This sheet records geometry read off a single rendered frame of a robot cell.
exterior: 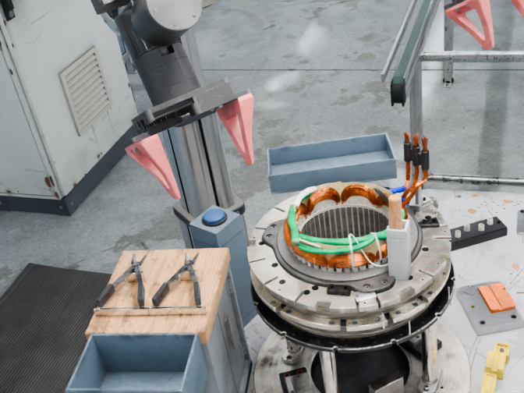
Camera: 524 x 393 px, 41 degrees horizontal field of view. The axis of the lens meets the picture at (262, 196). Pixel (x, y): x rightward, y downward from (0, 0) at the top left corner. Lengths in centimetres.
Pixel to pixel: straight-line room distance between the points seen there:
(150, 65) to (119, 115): 301
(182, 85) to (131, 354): 49
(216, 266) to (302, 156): 40
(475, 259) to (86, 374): 86
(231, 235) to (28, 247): 212
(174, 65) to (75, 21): 272
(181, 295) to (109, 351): 14
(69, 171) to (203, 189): 197
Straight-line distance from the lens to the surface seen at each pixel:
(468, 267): 155
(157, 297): 108
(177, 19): 70
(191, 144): 143
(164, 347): 108
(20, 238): 343
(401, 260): 101
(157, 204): 335
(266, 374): 133
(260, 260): 110
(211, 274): 114
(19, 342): 284
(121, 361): 113
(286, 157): 145
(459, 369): 132
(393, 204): 96
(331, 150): 146
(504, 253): 159
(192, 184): 147
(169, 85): 76
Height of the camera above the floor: 178
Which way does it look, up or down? 33 degrees down
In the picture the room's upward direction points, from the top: 10 degrees counter-clockwise
